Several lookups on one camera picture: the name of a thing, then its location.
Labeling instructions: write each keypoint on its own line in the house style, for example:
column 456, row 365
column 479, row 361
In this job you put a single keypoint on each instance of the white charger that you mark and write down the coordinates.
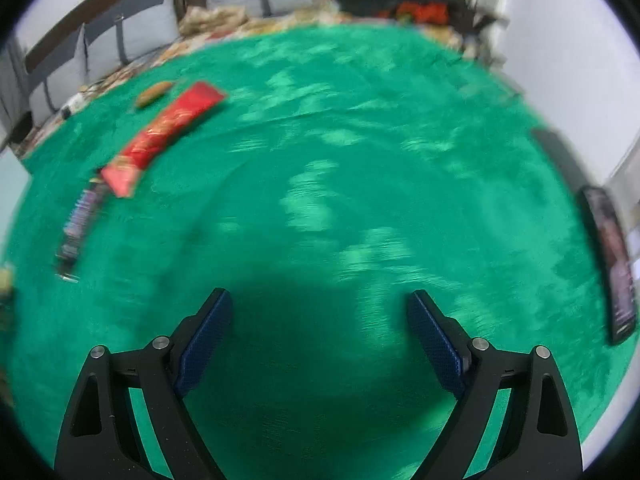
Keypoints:
column 72, row 105

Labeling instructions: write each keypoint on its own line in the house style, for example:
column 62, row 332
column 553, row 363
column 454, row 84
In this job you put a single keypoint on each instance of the beige folded cloth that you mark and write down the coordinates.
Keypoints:
column 212, row 20

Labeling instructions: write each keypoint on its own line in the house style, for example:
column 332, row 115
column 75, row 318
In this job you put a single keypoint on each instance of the red orange garment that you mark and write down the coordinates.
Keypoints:
column 420, row 10

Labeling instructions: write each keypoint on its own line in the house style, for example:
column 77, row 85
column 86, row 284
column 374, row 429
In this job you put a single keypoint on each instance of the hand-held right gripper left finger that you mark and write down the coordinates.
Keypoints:
column 205, row 340

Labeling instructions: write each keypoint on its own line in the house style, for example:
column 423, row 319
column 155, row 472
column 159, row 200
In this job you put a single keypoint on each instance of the brown chocolate bar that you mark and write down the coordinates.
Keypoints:
column 80, row 220

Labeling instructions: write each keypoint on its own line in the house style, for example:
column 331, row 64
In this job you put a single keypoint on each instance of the small grey pillow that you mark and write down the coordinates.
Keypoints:
column 57, row 75

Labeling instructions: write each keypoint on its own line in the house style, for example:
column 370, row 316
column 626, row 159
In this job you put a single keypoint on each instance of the black handbag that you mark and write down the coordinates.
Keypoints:
column 470, row 25

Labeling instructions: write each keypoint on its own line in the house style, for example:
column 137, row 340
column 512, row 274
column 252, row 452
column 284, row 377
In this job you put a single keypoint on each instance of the white board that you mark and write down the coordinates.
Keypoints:
column 12, row 195

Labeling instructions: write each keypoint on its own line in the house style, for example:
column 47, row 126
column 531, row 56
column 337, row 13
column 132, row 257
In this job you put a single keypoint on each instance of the black flat device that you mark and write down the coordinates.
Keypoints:
column 557, row 160

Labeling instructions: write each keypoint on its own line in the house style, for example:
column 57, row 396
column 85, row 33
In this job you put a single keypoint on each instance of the sausage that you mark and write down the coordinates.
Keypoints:
column 152, row 94

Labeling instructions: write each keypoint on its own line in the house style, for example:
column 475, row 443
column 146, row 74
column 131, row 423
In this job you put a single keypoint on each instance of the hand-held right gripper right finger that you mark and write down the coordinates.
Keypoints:
column 435, row 340

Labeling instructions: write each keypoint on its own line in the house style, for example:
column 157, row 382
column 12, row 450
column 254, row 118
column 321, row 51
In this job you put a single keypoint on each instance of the green floral brocade blanket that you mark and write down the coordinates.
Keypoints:
column 325, row 170

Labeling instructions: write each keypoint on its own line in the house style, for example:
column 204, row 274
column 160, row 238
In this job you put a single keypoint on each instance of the smartphone with lit screen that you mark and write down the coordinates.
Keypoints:
column 610, row 260

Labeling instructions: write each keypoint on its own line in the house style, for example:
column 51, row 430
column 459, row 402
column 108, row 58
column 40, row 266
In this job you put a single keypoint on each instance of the grey curtain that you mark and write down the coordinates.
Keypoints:
column 11, row 95

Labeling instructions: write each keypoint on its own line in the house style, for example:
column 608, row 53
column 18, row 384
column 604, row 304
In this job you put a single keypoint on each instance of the dark chair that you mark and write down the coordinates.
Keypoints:
column 492, row 21

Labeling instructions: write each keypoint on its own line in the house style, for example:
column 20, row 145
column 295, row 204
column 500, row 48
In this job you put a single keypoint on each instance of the red snack packet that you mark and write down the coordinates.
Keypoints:
column 165, row 127

